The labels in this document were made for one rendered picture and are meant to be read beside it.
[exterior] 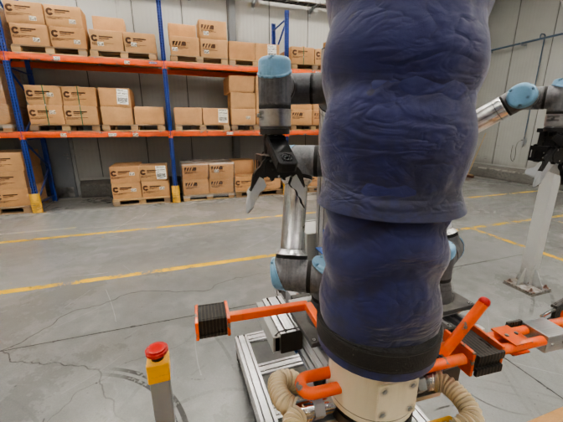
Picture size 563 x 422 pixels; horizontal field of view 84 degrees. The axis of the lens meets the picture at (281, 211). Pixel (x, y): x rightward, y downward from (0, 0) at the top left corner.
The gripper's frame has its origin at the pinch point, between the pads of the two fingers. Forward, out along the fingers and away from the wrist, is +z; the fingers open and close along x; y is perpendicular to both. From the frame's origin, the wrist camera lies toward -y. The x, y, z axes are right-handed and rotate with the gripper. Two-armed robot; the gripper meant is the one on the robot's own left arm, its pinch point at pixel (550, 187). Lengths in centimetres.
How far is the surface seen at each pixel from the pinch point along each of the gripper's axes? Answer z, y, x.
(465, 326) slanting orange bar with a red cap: 20, -29, 68
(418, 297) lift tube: 4, -38, 90
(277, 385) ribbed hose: 31, -21, 107
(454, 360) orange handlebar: 26, -31, 72
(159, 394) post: 64, 19, 134
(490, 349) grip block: 25, -32, 63
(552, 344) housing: 28, -33, 45
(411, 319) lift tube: 8, -38, 91
